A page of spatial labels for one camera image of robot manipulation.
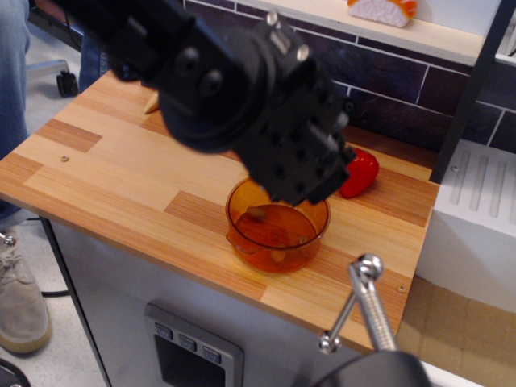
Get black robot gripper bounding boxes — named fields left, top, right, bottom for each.
left=160, top=11, right=355, bottom=205

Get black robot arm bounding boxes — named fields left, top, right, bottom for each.
left=60, top=1, right=355, bottom=205

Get orange transparent plastic pot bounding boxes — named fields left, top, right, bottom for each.
left=226, top=177, right=331, bottom=273

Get toy ice cream cone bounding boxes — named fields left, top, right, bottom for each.
left=144, top=91, right=160, bottom=114

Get red toy strawberry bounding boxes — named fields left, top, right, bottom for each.
left=339, top=148, right=380, bottom=198

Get toy salmon sushi piece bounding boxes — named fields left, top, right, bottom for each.
left=347, top=0, right=418, bottom=27

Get light wooden shelf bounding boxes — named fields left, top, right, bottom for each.
left=240, top=0, right=485, bottom=66

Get black chair caster wheel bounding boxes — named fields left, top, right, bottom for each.
left=56, top=72, right=79, bottom=98

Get white toy sink drainboard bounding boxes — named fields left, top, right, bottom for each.
left=435, top=139, right=515, bottom=237

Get blue jeans leg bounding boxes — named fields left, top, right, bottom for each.
left=0, top=0, right=35, bottom=218

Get grey oven control panel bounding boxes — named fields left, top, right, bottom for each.
left=144, top=303, right=244, bottom=387

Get beige suede shoe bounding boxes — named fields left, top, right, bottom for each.
left=1, top=227, right=52, bottom=354

